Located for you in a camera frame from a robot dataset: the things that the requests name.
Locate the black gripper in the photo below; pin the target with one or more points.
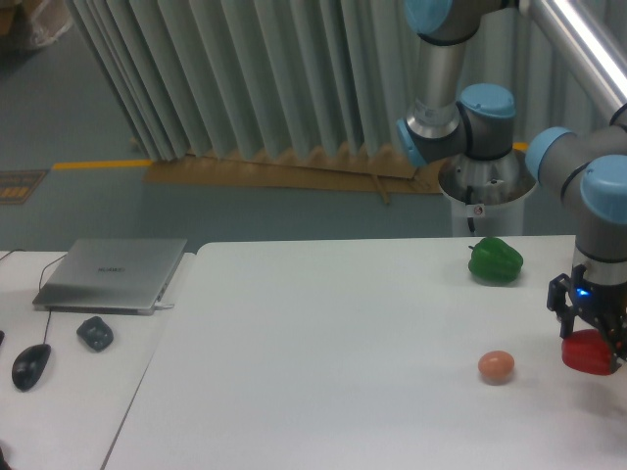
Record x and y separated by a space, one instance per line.
601 306

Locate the red bell pepper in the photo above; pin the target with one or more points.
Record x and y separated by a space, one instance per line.
587 352

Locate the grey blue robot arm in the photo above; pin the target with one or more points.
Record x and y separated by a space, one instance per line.
473 129

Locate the green bell pepper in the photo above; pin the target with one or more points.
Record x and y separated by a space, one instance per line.
493 260

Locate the brown egg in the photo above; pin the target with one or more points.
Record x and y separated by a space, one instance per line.
496 367

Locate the brown cardboard sheet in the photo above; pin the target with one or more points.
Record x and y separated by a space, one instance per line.
384 173

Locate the grey pleated curtain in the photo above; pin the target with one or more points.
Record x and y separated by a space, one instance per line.
201 76

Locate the silver closed laptop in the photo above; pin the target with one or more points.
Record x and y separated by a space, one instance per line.
112 275

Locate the small black controller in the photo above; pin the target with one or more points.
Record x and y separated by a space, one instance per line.
96 334

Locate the black computer mouse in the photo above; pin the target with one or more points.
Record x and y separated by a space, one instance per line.
29 366

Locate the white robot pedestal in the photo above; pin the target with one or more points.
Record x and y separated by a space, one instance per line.
487 198

